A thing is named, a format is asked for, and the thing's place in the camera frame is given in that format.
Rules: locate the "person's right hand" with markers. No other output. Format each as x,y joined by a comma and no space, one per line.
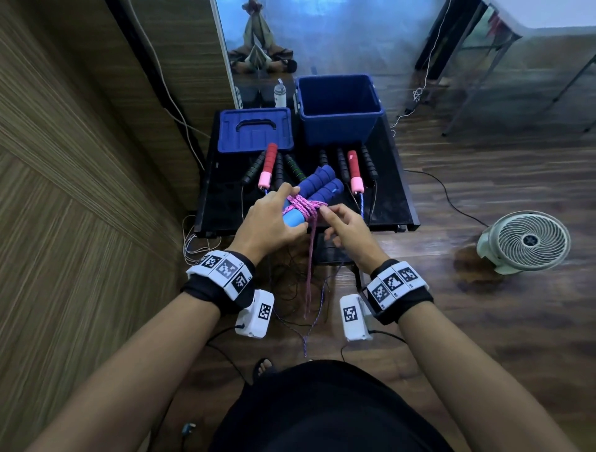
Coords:
358,242

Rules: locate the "person's left hand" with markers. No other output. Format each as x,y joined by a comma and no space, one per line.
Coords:
265,223

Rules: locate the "blue plastic bin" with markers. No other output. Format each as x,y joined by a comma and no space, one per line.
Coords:
337,130

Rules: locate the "person's right forearm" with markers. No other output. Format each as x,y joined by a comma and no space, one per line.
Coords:
475,382

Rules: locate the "person's left forearm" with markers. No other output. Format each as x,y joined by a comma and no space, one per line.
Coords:
130,377

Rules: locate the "blue bin lid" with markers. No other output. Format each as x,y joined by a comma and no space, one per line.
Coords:
237,142

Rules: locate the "person's left foot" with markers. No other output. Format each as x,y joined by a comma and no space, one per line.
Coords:
264,368

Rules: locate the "person's black clothing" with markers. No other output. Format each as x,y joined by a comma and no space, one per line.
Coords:
326,414

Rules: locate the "black glossy low table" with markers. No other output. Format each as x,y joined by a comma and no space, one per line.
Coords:
219,214

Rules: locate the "black wristband with marker tags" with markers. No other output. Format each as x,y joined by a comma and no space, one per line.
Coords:
223,272
396,284

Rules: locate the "black pouch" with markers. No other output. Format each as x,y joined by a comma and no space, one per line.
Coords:
256,98

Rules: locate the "white water bottle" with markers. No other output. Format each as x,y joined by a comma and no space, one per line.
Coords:
280,95

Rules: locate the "white floor fan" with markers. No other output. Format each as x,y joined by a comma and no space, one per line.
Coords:
531,242

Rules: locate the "white folding table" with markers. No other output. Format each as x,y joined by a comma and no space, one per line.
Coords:
549,14

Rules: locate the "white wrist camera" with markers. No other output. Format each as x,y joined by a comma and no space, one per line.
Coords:
354,319
256,314

